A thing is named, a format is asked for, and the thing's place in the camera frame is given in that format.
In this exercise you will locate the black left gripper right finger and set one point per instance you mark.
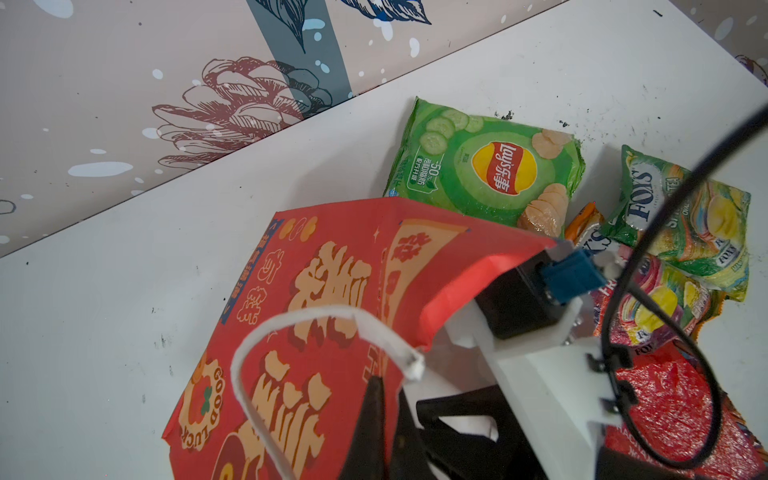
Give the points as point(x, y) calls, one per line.
point(408, 457)

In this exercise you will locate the green chips bag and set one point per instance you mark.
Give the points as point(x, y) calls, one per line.
point(488, 168)

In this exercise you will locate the red snack bag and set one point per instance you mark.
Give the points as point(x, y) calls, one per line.
point(673, 415)

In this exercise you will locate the green yellow candy packet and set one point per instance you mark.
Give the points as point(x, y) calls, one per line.
point(705, 237)

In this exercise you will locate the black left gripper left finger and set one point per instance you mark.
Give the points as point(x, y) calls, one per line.
point(366, 455)

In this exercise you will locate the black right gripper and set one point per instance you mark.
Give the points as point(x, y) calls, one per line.
point(475, 456)

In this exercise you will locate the red paper gift bag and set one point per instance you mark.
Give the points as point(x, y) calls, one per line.
point(299, 339)

